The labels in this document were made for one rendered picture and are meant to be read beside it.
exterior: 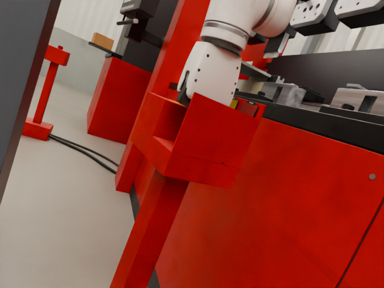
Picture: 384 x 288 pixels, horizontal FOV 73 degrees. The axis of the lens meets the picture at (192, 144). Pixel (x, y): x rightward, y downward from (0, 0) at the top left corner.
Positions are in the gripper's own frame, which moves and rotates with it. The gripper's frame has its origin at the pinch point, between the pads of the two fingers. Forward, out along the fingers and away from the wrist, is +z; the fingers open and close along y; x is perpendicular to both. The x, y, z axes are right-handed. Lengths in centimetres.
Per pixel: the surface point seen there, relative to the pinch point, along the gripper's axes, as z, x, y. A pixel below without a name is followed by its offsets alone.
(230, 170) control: 5.7, 5.0, -7.5
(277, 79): -20, -30, -46
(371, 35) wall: -218, -288, -513
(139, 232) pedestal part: 25.6, -4.1, 3.0
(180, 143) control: 2.1, 5.0, 5.1
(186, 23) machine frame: -48, -129, -50
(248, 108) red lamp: -6.8, 1.3, -10.0
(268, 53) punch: -31, -45, -52
